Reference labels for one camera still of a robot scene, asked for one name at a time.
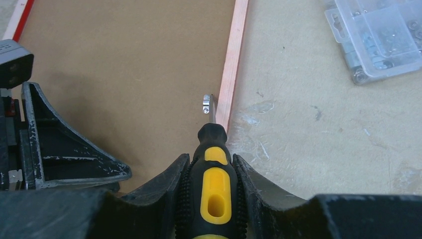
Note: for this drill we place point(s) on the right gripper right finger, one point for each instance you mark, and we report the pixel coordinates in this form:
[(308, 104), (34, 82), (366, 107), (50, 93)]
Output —
[(274, 213)]

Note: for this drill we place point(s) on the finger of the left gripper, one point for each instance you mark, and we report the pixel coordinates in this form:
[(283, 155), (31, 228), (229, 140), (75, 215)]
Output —
[(54, 155)]

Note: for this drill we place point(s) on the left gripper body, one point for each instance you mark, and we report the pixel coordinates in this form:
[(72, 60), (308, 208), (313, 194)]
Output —
[(11, 174)]

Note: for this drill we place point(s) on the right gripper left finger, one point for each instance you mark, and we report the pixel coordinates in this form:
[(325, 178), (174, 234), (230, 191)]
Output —
[(145, 213)]

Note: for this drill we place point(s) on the black yellow screwdriver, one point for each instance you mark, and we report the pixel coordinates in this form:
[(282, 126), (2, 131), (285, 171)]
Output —
[(210, 201)]

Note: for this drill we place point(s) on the red picture frame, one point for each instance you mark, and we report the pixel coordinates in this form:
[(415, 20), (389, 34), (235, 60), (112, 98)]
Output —
[(130, 75)]

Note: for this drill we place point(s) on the clear plastic screw box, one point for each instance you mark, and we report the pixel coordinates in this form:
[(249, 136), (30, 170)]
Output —
[(379, 38)]

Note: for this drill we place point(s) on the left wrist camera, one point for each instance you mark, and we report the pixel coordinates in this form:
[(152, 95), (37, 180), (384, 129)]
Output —
[(16, 64)]

